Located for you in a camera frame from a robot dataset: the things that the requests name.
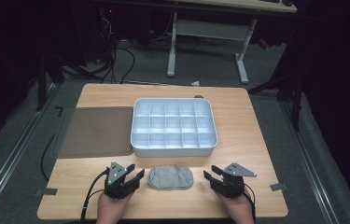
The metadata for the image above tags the person's right hand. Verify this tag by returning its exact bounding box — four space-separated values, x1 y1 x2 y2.
214 189 256 224

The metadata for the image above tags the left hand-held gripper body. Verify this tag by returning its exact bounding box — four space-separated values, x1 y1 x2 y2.
104 161 141 201

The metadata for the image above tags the black metal stand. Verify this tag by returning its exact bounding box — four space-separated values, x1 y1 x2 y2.
247 69 305 133
35 54 66 113

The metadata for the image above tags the grey tape piece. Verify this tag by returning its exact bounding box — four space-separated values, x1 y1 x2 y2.
35 188 59 198
270 182 288 192

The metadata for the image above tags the black cable bundle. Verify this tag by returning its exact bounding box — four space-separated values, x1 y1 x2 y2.
99 17 136 85

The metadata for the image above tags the translucent box lid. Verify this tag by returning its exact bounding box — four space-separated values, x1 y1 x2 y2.
52 106 135 160

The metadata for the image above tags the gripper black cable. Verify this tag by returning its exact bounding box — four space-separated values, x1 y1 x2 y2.
243 182 257 224
80 169 110 222

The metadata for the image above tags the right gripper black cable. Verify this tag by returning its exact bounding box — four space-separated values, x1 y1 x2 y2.
243 182 257 224

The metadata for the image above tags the white divided storage box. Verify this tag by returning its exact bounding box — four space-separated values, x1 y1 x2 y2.
130 97 219 158

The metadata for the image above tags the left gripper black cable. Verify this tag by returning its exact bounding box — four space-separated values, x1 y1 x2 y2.
80 169 110 222

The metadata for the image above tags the black floor cable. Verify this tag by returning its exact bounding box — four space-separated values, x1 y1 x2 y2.
39 133 57 183

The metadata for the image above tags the metal floor rail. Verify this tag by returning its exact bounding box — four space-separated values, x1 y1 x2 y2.
0 83 58 219
278 100 341 224

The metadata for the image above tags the person's left hand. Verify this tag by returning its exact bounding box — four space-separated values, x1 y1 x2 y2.
95 190 135 224

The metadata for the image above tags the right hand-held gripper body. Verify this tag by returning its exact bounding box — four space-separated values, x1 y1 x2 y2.
211 161 258 200

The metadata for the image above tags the white-legged wooden desk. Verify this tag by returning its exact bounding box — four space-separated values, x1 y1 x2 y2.
166 0 298 85

